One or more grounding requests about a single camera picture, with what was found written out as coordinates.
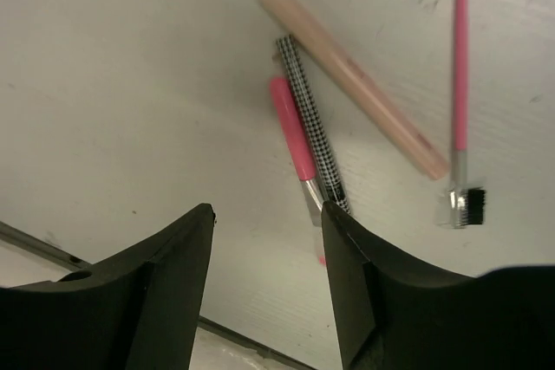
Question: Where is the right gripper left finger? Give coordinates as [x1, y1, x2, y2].
[1, 204, 215, 369]

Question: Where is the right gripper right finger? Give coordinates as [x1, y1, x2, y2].
[322, 202, 554, 369]

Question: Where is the thin pink mascara brush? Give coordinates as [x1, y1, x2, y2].
[447, 0, 486, 230]

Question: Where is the pink handled makeup brush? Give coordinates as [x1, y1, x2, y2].
[268, 75, 329, 267]

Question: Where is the grey pink lip pencil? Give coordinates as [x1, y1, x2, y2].
[276, 35, 352, 214]

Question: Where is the pink thick makeup stick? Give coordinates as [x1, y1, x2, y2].
[260, 0, 449, 180]

